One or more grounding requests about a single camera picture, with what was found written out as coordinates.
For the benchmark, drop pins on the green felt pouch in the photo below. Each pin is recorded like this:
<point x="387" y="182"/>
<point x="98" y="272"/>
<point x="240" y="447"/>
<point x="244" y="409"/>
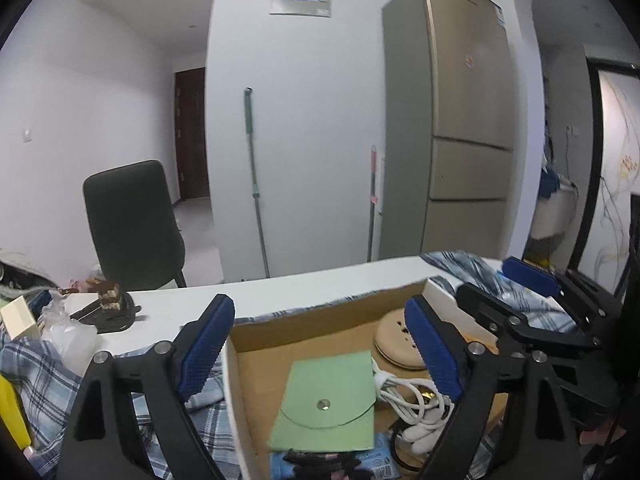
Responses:
<point x="325" y="400"/>

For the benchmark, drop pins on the small white box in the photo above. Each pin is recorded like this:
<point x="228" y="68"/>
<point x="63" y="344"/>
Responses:
<point x="20" y="320"/>

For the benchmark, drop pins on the layered cake slice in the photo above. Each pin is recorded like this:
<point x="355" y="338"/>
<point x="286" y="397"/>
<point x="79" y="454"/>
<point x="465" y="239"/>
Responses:
<point x="107" y="297"/>

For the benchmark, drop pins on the yellow plastic bag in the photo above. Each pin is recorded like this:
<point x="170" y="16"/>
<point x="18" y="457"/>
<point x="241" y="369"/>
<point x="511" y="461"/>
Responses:
<point x="12" y="415"/>

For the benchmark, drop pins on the round beige wooden disc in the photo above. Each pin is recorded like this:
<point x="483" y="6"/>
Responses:
<point x="392" y="335"/>

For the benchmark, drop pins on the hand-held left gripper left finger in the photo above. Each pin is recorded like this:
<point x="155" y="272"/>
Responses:
<point x="207" y="345"/>

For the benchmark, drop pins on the dark brown door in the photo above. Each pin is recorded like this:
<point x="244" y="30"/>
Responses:
<point x="192" y="135"/>

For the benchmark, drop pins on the black tape dispenser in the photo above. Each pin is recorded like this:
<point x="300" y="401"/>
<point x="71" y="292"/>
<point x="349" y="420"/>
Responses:
<point x="117" y="317"/>

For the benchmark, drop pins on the shallow cardboard box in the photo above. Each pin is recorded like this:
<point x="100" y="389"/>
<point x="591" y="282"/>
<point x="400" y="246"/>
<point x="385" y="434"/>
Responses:
<point x="260" y="360"/>

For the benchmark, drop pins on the blue hanging cloth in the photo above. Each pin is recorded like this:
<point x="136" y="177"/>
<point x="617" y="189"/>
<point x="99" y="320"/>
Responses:
<point x="550" y="182"/>

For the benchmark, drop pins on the gold refrigerator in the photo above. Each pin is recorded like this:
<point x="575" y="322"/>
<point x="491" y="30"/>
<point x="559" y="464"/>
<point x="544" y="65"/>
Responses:
<point x="465" y="110"/>

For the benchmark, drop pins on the blue tissue pack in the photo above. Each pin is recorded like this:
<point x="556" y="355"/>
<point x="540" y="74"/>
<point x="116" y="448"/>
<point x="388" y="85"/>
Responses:
<point x="380" y="460"/>

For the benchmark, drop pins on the clear plastic bag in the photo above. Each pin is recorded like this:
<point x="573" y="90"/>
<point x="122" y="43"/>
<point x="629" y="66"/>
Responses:
<point x="70" y="340"/>

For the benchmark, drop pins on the black-framed wall art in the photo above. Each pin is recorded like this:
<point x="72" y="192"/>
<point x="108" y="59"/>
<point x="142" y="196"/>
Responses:
<point x="617" y="170"/>

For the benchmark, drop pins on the blue plaid cloth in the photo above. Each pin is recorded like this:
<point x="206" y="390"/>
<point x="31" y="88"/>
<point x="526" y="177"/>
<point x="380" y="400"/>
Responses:
<point x="30" y="360"/>

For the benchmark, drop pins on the dark grey chair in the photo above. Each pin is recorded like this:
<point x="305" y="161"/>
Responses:
<point x="135" y="225"/>

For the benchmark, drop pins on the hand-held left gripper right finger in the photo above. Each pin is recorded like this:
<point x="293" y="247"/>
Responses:
<point x="432" y="345"/>

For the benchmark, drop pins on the black and white bag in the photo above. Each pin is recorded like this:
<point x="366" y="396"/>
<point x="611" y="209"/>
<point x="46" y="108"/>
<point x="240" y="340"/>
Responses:
<point x="20" y="272"/>

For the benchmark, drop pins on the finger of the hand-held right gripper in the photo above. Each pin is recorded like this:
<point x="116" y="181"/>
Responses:
<point x="530" y="275"/>
<point x="495" y="312"/>

